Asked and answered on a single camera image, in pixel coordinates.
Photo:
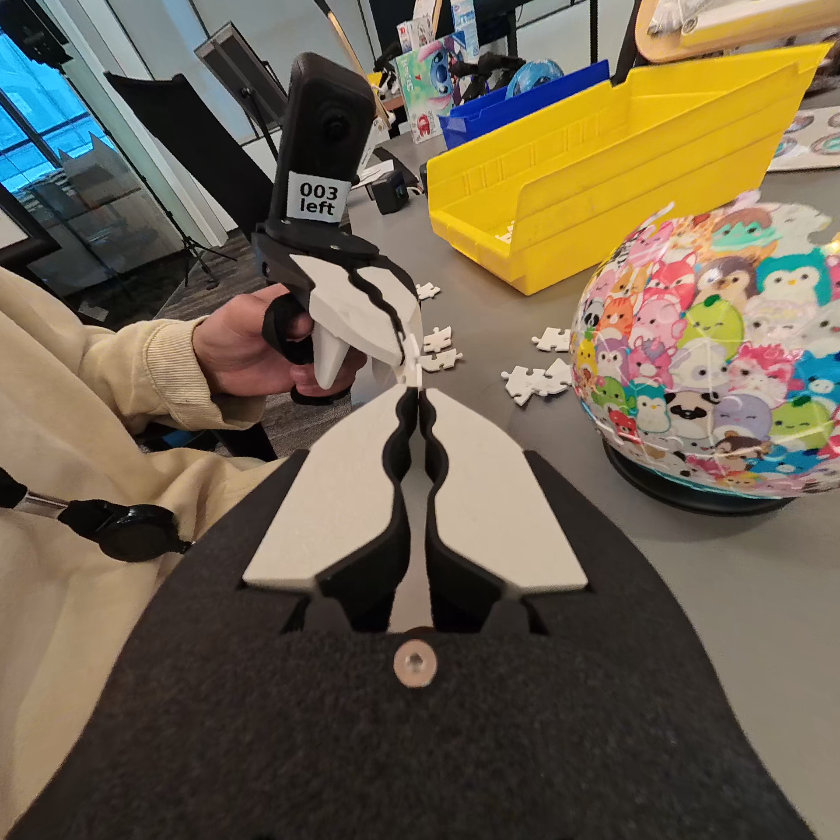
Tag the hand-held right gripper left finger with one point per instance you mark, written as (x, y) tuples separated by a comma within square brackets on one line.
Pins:
[(328, 518)]

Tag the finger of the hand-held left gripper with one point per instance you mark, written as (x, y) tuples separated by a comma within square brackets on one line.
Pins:
[(400, 302), (354, 315)]

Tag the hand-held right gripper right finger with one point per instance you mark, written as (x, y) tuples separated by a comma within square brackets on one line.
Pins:
[(505, 518)]

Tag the round black ball stand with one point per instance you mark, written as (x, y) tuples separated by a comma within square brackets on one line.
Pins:
[(656, 485)]

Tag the colourful puzzle ball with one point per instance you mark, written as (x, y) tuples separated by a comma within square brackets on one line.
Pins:
[(722, 341)]

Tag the pile of loose puzzle pieces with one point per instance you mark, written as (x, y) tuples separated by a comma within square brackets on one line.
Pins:
[(505, 231)]

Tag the joined white puzzle pieces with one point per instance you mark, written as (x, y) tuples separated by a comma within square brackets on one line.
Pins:
[(535, 382)]

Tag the clear bag of puzzle pieces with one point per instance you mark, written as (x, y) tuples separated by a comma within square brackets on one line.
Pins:
[(669, 14)]

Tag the person's left hand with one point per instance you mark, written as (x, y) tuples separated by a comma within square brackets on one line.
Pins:
[(243, 354)]

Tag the white phone stand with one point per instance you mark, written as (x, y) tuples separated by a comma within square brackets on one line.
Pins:
[(375, 148)]

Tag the small black device box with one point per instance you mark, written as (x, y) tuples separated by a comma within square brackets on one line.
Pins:
[(388, 191)]

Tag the black studio light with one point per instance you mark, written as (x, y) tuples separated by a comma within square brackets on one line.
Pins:
[(236, 65)]

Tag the cluttered wooden table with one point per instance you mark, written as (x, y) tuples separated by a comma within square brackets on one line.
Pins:
[(420, 79)]

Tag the blue plastic bin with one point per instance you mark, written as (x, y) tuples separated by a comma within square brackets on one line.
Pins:
[(512, 105)]

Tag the large paned window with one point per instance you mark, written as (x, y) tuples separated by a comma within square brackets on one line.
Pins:
[(33, 118)]

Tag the round wooden tabletop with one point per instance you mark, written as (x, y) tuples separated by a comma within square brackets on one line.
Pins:
[(735, 33)]

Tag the white printed sheet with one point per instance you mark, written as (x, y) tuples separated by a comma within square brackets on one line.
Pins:
[(807, 141)]

